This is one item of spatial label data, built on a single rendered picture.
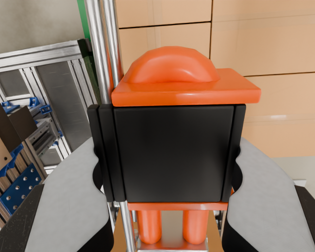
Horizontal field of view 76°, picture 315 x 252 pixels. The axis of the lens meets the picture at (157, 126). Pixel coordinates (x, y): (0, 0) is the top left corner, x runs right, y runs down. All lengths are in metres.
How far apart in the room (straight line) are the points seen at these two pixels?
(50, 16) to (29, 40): 0.21
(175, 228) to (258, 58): 0.75
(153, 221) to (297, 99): 0.89
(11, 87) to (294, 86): 1.45
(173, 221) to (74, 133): 1.25
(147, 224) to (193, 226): 0.04
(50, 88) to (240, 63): 1.02
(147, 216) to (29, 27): 1.46
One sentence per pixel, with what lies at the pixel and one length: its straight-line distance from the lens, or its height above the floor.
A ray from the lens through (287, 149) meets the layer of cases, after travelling 1.12.
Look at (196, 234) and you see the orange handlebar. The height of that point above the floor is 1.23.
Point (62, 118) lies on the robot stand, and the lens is 1.40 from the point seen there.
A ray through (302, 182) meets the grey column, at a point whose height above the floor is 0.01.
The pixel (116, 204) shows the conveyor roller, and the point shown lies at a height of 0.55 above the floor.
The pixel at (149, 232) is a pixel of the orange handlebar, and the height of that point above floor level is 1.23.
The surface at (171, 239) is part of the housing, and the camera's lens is 0.21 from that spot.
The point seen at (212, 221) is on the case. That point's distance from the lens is 0.89.
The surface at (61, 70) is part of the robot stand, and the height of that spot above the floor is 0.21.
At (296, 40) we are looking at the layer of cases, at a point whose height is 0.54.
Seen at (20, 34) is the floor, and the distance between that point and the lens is 1.60.
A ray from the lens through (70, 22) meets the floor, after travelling 1.44.
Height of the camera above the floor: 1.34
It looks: 62 degrees down
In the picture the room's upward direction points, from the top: 177 degrees counter-clockwise
